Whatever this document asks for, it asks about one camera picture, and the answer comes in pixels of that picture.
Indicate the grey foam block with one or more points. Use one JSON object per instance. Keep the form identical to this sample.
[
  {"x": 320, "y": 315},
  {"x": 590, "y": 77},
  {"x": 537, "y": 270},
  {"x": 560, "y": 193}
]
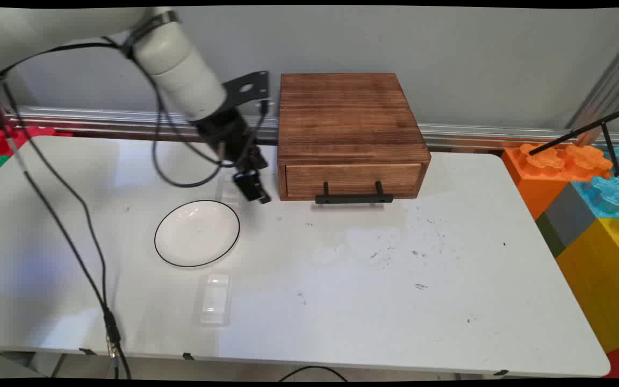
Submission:
[{"x": 570, "y": 217}]

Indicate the colourful giant toy bricks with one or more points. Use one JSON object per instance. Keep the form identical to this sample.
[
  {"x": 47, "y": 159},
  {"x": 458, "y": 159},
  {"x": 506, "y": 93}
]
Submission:
[{"x": 605, "y": 290}]

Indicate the aluminium rail along wall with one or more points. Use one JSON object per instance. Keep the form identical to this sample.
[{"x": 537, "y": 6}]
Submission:
[{"x": 100, "y": 119}]

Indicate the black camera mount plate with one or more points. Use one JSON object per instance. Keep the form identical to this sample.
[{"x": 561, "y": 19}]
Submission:
[{"x": 250, "y": 86}]

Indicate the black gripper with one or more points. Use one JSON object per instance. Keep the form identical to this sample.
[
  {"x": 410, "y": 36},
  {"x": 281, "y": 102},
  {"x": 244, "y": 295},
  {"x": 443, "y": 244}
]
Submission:
[{"x": 226, "y": 134}]

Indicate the clear plastic container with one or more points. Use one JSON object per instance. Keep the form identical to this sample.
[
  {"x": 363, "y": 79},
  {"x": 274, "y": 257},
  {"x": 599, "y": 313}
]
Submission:
[{"x": 215, "y": 298}]

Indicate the black tripod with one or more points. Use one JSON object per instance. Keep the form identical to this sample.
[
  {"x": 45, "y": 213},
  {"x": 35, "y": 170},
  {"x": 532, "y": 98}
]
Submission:
[{"x": 583, "y": 129}]

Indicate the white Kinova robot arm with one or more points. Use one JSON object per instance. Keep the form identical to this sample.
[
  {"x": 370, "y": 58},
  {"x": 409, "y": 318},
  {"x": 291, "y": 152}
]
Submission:
[{"x": 180, "y": 70}]

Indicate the dark wooden drawer cabinet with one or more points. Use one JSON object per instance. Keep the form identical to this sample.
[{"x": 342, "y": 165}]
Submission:
[{"x": 347, "y": 118}]

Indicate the diagonal aluminium strut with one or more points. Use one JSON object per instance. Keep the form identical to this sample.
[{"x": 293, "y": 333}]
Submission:
[{"x": 610, "y": 80}]

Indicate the white plate with black rim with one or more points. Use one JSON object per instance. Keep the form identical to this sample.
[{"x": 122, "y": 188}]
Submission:
[{"x": 196, "y": 234}]

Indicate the blue foam block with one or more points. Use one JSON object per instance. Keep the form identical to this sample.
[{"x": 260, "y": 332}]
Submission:
[{"x": 610, "y": 193}]

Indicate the orange foam block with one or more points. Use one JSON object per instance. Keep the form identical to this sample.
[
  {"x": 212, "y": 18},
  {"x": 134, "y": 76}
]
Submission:
[{"x": 540, "y": 172}]

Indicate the light wooden drawer front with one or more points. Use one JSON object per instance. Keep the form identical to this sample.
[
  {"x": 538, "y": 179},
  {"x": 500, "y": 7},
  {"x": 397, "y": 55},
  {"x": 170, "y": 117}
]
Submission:
[{"x": 352, "y": 174}]

